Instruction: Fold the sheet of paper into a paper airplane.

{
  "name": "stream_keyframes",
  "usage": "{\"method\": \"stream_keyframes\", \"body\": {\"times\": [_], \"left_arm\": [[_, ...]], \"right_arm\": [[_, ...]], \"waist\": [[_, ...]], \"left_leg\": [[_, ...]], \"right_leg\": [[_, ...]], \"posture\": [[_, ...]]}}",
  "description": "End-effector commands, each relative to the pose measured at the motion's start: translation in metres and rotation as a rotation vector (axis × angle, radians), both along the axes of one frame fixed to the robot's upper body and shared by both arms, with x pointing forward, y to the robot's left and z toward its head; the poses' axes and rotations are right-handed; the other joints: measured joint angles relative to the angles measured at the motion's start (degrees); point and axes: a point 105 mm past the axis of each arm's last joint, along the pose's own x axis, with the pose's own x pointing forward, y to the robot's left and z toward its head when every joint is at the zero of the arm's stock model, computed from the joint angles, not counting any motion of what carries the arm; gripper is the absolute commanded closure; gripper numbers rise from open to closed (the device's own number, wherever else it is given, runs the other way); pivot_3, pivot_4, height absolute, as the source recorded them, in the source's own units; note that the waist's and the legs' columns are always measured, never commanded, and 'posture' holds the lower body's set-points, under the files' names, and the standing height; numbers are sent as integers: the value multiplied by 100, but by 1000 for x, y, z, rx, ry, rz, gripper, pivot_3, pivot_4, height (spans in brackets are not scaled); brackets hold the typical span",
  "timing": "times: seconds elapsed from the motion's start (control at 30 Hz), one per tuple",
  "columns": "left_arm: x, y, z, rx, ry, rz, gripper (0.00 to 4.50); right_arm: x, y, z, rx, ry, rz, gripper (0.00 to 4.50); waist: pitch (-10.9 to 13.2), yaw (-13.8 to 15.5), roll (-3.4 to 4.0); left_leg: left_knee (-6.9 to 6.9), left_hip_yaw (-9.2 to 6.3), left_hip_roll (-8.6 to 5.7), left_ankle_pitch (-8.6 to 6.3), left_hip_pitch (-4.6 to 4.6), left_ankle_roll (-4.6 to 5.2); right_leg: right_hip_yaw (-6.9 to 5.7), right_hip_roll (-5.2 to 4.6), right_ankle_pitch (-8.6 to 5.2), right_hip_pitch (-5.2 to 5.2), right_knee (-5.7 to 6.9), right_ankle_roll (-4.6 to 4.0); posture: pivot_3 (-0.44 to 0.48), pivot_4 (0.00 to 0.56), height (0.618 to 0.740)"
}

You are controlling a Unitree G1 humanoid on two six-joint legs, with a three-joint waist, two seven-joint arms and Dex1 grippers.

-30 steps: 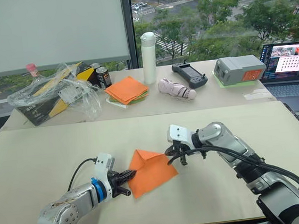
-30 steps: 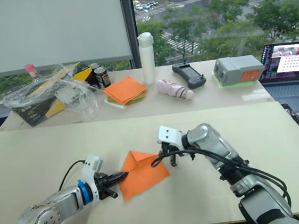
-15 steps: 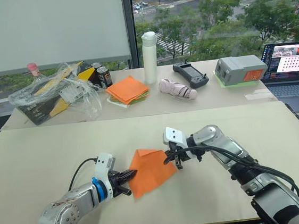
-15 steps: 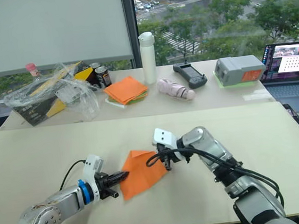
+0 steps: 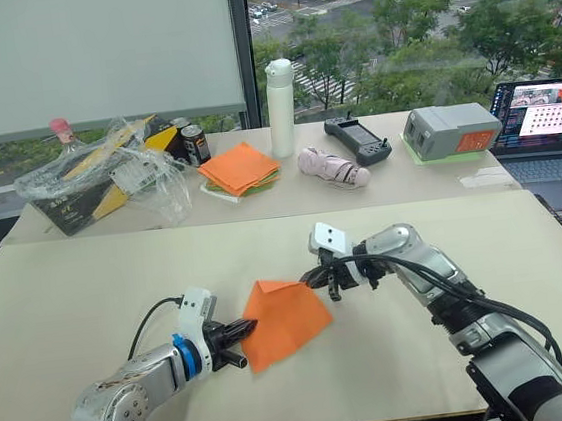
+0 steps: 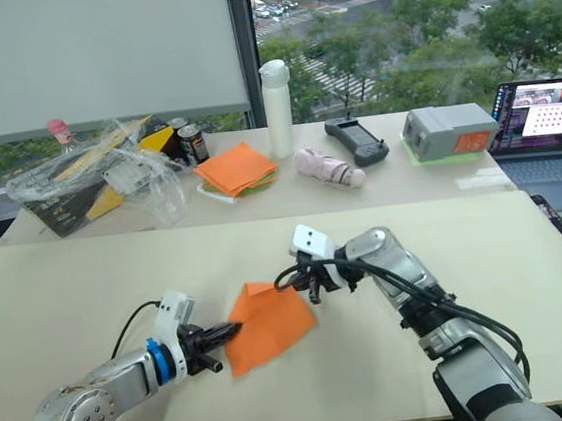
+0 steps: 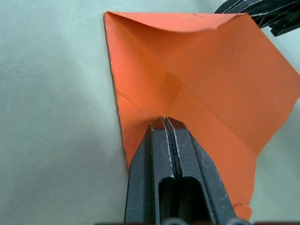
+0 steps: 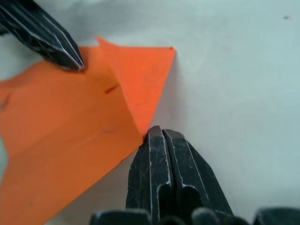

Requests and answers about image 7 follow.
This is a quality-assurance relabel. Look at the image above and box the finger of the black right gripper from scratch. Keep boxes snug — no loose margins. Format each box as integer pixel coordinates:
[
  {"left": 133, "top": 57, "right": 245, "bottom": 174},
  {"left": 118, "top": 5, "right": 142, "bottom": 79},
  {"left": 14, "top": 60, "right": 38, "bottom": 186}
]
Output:
[
  {"left": 248, "top": 0, "right": 300, "bottom": 38},
  {"left": 214, "top": 0, "right": 253, "bottom": 15}
]

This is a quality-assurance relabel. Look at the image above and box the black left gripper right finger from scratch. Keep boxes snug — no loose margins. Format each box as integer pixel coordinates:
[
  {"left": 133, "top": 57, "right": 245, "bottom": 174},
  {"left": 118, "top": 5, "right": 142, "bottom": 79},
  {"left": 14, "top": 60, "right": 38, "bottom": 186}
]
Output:
[{"left": 165, "top": 117, "right": 237, "bottom": 224}]

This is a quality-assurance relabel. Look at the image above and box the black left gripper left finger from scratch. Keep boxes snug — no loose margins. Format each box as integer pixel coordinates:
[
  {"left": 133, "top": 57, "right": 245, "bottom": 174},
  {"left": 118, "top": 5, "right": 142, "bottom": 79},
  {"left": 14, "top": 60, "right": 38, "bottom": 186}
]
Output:
[{"left": 123, "top": 116, "right": 176, "bottom": 224}]

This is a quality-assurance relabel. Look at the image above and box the orange paper sheet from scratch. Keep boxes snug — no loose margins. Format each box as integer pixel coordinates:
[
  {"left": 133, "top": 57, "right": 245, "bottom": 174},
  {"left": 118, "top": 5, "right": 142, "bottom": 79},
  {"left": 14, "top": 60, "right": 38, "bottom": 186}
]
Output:
[{"left": 103, "top": 10, "right": 300, "bottom": 222}]

